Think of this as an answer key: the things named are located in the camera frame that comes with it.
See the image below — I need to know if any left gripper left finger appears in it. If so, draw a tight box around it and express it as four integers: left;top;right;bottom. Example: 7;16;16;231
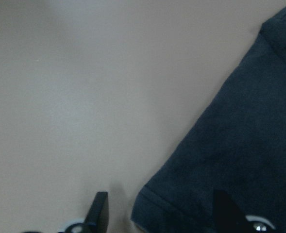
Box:
84;191;108;233

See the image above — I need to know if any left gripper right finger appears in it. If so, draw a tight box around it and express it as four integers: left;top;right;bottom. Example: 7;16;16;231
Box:
212;190;251;233

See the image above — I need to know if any black t-shirt with logo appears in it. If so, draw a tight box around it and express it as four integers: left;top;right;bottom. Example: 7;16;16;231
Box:
131;7;286;233

